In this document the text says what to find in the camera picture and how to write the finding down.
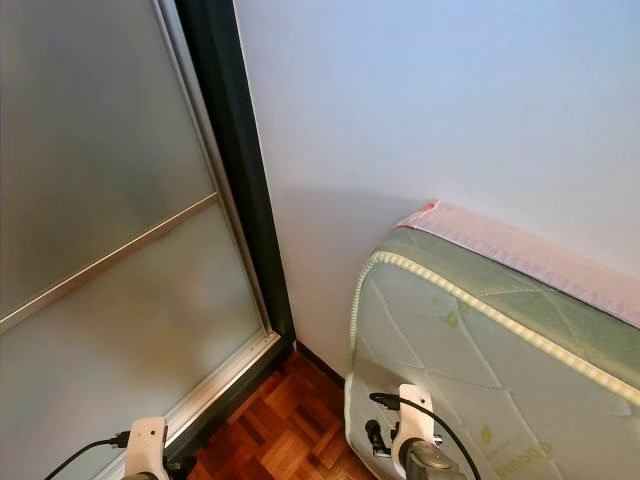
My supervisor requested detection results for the black door frame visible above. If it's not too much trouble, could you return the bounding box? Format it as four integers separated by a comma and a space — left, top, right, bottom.
165, 0, 298, 461

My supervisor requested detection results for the green quilted mattress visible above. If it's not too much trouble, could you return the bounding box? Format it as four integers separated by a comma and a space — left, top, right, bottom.
343, 226, 640, 480

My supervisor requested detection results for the frosted glass sliding door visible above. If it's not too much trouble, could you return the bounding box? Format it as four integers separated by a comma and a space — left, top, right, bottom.
0, 0, 283, 480

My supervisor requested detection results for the pink fabric strip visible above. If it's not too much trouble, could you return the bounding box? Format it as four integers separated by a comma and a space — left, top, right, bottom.
395, 200, 640, 329

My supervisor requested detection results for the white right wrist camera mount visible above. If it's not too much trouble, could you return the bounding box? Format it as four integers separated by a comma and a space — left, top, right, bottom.
393, 384, 439, 451

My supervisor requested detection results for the dark wooden skirting board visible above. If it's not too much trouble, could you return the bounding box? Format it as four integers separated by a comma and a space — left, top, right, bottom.
295, 342, 348, 389

